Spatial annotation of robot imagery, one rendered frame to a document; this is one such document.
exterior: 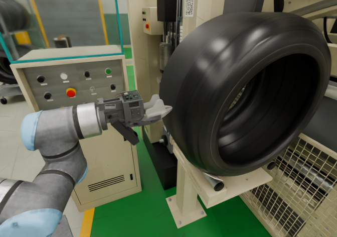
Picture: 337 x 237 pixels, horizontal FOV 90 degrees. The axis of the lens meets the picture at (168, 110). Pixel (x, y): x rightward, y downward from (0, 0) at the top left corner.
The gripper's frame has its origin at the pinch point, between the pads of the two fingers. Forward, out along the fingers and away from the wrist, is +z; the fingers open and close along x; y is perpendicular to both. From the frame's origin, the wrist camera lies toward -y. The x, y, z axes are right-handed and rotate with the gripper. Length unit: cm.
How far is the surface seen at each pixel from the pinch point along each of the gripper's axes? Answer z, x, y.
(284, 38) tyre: 25.7, -12.2, 21.1
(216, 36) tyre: 13.5, -1.9, 21.1
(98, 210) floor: -44, 57, -122
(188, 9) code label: 22.4, 32.0, 27.5
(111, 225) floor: -35, 41, -122
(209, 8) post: 28.4, 25.2, 28.0
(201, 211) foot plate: 38, 23, -121
